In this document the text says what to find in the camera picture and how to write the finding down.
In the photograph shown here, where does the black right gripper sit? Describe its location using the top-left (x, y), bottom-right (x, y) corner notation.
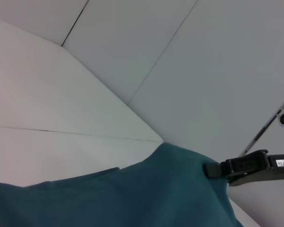
top-left (202, 148), bottom-right (284, 187)

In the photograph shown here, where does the teal FREE print t-shirt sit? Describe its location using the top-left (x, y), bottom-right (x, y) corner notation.
top-left (0, 142), bottom-right (245, 227)

